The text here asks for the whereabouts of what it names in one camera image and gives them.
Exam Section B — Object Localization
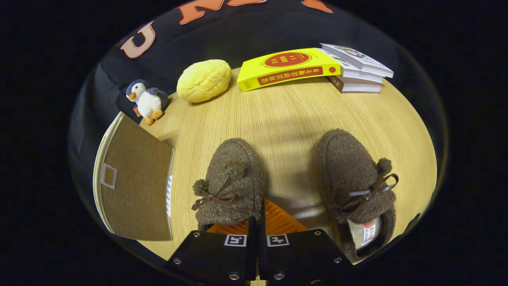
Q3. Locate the yellow book with red circle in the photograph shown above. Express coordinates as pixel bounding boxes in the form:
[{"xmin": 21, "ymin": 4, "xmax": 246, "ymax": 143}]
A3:
[{"xmin": 237, "ymin": 48, "xmax": 342, "ymax": 92}]

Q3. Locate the penguin plush toy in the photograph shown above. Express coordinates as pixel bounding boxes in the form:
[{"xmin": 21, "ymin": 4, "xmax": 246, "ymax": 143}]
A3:
[{"xmin": 126, "ymin": 79, "xmax": 169, "ymax": 126}]

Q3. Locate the yellow bun-shaped squishy toy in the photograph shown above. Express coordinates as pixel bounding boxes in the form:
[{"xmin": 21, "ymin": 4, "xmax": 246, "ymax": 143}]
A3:
[{"xmin": 176, "ymin": 59, "xmax": 233, "ymax": 104}]

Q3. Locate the black backdrop cloth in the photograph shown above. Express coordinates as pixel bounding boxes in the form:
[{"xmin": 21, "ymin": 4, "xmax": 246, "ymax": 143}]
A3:
[{"xmin": 67, "ymin": 0, "xmax": 449, "ymax": 255}]

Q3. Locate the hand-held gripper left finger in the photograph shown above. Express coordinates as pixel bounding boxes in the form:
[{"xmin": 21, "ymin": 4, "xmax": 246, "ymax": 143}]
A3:
[{"xmin": 164, "ymin": 216, "xmax": 257, "ymax": 283}]

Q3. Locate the brown cover book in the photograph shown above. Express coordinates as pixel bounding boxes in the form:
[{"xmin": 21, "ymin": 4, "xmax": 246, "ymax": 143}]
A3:
[{"xmin": 327, "ymin": 75, "xmax": 382, "ymax": 94}]

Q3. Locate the brown fuzzy shoe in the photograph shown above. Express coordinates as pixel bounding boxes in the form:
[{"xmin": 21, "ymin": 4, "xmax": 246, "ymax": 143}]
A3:
[
  {"xmin": 191, "ymin": 137, "xmax": 266, "ymax": 232},
  {"xmin": 317, "ymin": 128, "xmax": 399, "ymax": 263}
]

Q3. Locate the white illustrated cover book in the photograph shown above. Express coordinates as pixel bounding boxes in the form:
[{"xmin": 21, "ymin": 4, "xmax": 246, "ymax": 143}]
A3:
[{"xmin": 320, "ymin": 43, "xmax": 394, "ymax": 78}]

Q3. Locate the brown fabric storage box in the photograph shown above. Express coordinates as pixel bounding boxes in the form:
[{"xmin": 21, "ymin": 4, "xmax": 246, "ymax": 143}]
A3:
[{"xmin": 92, "ymin": 112, "xmax": 175, "ymax": 242}]

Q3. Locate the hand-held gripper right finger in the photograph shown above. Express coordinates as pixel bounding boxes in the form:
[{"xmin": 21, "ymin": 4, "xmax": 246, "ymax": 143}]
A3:
[{"xmin": 257, "ymin": 198, "xmax": 354, "ymax": 284}]

